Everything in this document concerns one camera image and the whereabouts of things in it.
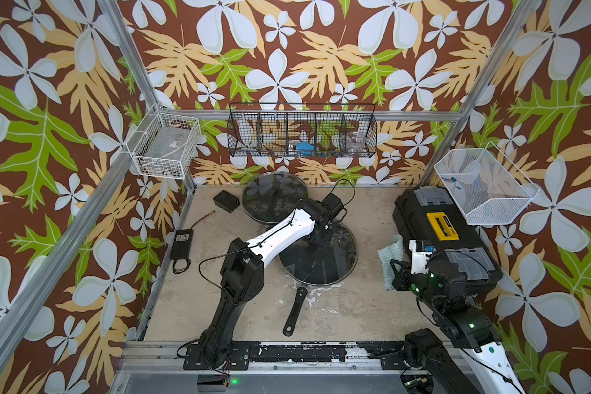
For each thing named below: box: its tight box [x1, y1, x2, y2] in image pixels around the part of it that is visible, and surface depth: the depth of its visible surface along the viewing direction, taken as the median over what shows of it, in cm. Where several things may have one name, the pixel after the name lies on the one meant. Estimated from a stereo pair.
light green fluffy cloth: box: [376, 234, 404, 292], surface depth 72 cm
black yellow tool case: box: [392, 186, 504, 294], surface depth 84 cm
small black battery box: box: [212, 189, 241, 214], surface depth 113 cm
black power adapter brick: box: [169, 229, 194, 261], surface depth 100 cm
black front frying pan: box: [278, 221, 359, 337], surface depth 82 cm
